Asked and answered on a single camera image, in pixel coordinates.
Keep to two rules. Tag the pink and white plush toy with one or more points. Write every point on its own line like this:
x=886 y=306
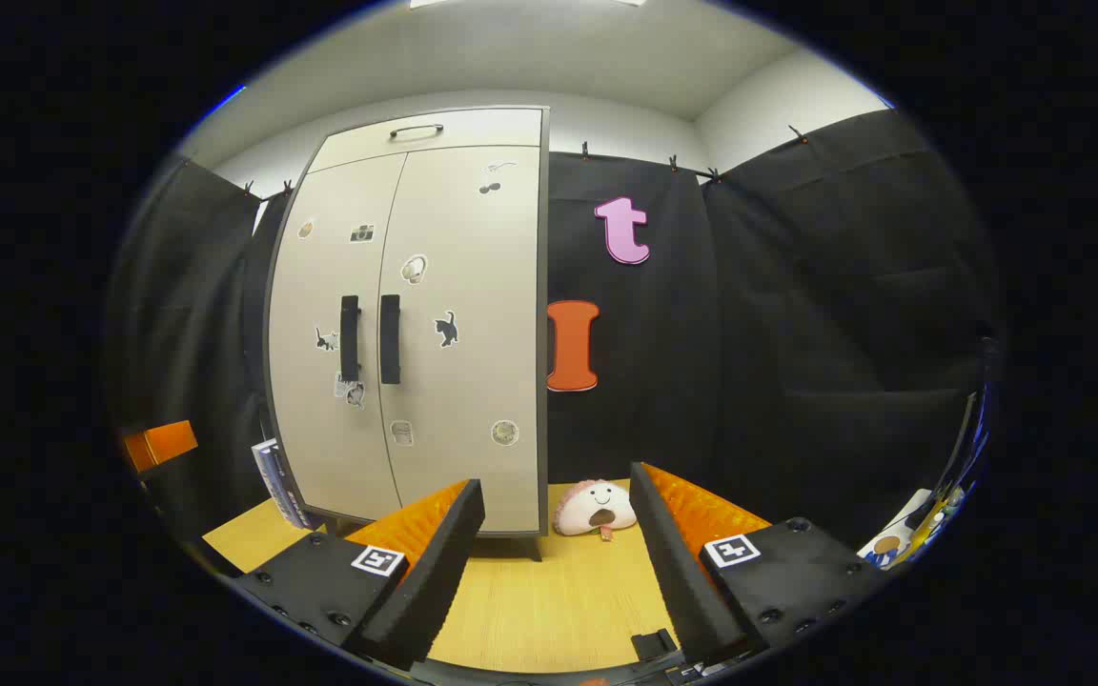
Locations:
x=592 y=505

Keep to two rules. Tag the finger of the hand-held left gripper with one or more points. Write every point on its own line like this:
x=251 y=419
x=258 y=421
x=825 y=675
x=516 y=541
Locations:
x=163 y=443

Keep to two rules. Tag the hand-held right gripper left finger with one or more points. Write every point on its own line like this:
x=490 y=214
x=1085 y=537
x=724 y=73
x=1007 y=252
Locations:
x=435 y=572

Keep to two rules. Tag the cabinet door with camera sticker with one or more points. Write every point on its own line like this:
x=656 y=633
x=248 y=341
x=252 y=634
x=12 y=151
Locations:
x=320 y=286

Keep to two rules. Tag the black backdrop cloth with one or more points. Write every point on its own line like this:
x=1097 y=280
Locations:
x=797 y=333

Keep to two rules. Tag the colourful cartoon sheet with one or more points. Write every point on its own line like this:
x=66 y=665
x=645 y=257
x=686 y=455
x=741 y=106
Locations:
x=892 y=543

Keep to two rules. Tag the beige double-door shoe cabinet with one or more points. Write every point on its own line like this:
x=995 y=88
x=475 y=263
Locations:
x=435 y=152

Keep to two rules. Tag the long ceiling light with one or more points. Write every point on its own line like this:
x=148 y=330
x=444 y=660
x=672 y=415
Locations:
x=520 y=3

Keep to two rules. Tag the white book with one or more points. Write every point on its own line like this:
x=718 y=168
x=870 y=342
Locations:
x=263 y=467

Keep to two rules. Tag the cabinet door with black cat sticker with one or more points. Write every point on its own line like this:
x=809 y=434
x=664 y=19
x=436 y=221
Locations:
x=482 y=286

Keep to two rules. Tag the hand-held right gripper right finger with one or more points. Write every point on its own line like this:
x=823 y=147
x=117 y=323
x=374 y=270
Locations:
x=673 y=562

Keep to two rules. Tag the navy blue book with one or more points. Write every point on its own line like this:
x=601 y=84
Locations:
x=296 y=500

